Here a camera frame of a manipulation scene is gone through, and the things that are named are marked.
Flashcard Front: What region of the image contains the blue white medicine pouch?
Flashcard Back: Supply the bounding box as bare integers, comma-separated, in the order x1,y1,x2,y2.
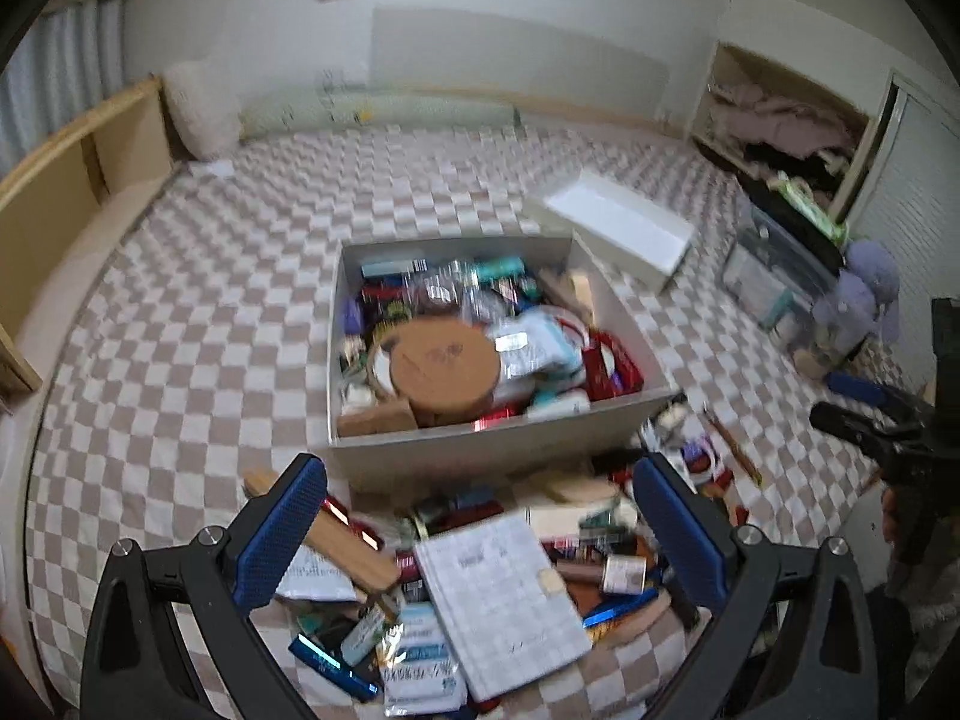
377,603,467,717

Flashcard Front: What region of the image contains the purple plush toy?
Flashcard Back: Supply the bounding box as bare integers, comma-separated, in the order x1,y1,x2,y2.
812,239,900,344

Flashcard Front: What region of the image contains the long wooden block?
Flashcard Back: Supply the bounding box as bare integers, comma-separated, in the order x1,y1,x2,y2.
229,454,400,610

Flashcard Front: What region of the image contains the clear plastic storage bin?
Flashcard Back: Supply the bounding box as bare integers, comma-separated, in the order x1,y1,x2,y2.
718,202,839,333

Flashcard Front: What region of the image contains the white grid notebook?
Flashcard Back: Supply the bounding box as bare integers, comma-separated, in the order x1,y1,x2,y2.
413,512,590,702

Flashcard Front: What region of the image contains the brown white checkered bedsheet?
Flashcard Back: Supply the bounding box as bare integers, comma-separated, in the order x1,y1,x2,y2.
25,128,872,700

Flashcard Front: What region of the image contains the brown cardboard small box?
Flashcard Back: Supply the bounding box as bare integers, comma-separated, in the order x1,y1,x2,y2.
335,398,418,439

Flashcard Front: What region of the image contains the white box lid tray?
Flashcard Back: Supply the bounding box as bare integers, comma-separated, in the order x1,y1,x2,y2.
524,169,697,294

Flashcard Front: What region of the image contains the wooden wardrobe with clothes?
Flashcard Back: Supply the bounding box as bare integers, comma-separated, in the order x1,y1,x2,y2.
688,43,893,220

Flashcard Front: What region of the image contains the round cork coaster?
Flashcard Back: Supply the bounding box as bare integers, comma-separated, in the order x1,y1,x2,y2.
387,317,501,427

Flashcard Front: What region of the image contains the large white cardboard box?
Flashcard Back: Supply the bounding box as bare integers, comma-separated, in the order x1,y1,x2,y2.
327,234,675,493

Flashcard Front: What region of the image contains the wooden bedside shelf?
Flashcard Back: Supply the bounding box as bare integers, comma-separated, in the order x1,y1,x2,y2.
2,76,174,395

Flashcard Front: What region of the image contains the teal cosmetic tube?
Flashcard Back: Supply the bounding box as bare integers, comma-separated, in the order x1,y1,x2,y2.
470,257,526,284

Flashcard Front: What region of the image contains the white fluffy pillow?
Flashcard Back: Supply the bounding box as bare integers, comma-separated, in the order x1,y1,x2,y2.
163,59,242,161

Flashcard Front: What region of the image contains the green dotted long pillow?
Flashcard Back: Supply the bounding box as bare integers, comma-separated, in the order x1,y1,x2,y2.
239,86,519,140

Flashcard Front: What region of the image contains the grey curtain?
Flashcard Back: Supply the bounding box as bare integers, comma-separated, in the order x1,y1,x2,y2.
2,0,127,176

